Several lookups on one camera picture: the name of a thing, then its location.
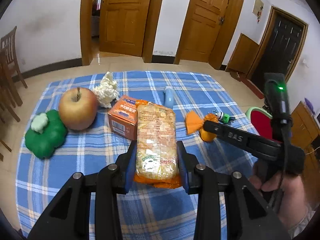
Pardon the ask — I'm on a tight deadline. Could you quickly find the orange snack packet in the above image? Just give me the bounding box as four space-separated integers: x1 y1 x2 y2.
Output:
133 100 182 189

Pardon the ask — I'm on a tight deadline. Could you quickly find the orange mesh wrapper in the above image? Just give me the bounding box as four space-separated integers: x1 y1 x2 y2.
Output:
185 111 219 142

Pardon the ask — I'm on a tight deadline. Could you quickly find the right human hand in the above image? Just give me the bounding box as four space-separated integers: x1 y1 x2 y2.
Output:
249 173 314 236

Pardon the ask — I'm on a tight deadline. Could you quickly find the wooden sideboard cabinet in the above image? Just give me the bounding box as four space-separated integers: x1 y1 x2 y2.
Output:
292 102 319 205

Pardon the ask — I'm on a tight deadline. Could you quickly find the red basin with green rim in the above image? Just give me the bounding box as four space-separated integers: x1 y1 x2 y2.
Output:
245 107 283 142

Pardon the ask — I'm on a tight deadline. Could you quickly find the orange cardboard box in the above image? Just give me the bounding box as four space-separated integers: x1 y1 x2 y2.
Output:
108 95 137 140

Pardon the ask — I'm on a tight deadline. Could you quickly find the green white small toy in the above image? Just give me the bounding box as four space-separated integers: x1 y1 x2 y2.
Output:
213 110 236 124

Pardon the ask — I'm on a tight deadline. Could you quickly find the blue plaid tablecloth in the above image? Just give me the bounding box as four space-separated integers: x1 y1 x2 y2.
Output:
16 71 256 239

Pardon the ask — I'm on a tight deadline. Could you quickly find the light blue tube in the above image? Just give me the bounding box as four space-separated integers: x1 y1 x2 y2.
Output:
164 86 175 109

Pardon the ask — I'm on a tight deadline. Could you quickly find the crumpled white tissue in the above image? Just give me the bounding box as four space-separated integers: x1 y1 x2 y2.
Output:
92 72 119 109

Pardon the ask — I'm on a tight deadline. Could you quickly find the red yellow apple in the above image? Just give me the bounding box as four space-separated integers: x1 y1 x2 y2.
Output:
58 87 98 131

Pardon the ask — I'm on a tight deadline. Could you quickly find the red doormat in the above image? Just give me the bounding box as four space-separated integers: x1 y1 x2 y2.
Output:
241 78 264 99

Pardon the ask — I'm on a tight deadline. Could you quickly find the green clover shaped toy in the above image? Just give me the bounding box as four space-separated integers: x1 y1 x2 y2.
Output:
25 109 68 159

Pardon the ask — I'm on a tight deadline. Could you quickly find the black entrance door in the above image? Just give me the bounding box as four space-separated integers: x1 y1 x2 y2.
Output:
251 11 308 92

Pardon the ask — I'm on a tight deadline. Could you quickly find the left wooden door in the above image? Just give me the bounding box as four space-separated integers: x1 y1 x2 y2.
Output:
99 0 150 57

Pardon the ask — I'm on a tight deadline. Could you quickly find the wooden door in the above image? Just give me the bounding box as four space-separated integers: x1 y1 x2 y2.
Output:
176 0 228 62
99 0 150 57

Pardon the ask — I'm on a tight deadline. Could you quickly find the wooden dining chair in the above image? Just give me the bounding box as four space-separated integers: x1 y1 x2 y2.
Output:
1 26 28 107

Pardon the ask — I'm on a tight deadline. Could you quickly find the middle wooden door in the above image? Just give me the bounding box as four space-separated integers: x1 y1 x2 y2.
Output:
176 0 228 62

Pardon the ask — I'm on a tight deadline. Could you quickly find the low wooden wall cabinet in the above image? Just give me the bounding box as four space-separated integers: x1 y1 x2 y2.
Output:
226 33 259 75

